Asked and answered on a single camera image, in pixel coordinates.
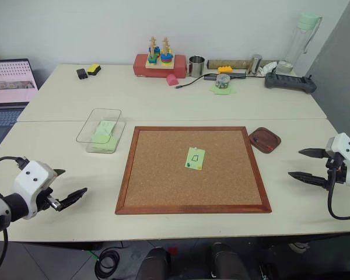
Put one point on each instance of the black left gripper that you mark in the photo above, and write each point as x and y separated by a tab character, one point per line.
45	201

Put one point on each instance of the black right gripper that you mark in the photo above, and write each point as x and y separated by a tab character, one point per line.
336	172

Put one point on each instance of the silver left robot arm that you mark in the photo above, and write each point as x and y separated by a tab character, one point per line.
1	208

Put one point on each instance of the wood framed cork board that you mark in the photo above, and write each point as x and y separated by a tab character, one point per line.
163	175

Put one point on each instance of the green card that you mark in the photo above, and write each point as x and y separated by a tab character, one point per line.
196	161

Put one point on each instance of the light green paper sheet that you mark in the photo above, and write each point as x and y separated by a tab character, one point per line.
221	91

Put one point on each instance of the brown wooden tray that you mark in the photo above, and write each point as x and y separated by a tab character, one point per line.
265	137

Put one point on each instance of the clear plastic box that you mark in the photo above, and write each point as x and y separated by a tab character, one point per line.
89	128

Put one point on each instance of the green cards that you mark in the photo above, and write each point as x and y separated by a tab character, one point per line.
105	137

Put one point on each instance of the grey handheld controller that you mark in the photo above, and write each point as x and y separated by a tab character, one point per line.
288	82

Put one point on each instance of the round metal tin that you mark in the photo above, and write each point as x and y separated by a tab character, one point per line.
284	67

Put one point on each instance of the crumpled white paper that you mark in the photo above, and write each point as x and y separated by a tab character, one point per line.
266	69

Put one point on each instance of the small black box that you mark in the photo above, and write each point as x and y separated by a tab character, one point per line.
82	73

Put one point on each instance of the steel cylinder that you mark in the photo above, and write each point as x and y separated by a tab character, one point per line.
254	65

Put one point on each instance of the dark usb hub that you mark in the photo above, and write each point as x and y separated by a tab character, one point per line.
239	76

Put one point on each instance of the open laptop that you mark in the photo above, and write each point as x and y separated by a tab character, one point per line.
8	81

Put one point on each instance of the yellow black eraser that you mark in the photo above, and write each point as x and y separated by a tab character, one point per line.
94	69

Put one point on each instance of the dark rounded shape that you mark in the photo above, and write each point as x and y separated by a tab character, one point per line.
229	262
156	264

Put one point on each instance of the glass jar with yellow lid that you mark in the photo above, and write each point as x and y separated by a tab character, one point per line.
223	81

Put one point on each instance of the clear bottle green lid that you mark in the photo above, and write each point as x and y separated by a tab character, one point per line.
301	38

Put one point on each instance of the yellow toy brick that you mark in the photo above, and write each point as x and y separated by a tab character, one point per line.
225	70

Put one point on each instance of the long brown wooden bar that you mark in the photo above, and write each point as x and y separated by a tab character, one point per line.
227	63

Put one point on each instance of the red rectangular box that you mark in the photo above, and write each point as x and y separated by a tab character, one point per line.
157	71

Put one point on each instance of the pink half-round block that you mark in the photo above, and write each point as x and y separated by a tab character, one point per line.
172	80

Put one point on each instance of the stainless steel cup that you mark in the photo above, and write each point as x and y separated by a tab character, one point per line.
196	67

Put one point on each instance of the wooden stacking shapes toy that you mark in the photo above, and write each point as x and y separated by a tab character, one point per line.
160	56

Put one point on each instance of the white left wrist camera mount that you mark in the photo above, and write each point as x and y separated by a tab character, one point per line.
32	179

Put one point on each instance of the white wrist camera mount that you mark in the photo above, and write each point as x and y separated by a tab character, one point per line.
32	179
345	148

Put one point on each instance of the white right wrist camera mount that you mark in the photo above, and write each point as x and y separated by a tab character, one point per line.
345	148

